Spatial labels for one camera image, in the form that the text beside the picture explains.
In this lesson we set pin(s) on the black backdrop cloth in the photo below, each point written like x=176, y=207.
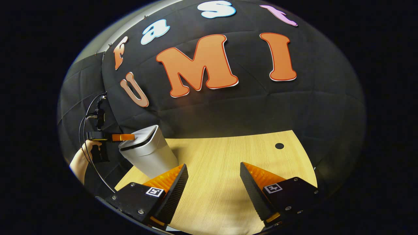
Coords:
x=245, y=111

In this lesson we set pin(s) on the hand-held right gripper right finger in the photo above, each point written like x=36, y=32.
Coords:
x=253, y=192

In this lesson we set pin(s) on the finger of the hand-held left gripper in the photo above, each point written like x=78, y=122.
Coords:
x=124, y=137

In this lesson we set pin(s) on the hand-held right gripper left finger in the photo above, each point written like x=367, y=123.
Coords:
x=176, y=192

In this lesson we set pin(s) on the wooden desktop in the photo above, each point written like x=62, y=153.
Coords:
x=222, y=163

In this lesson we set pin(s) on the white desktop garbage bin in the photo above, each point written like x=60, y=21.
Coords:
x=150, y=153

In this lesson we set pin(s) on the black round desk grommet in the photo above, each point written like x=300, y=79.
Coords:
x=279, y=146

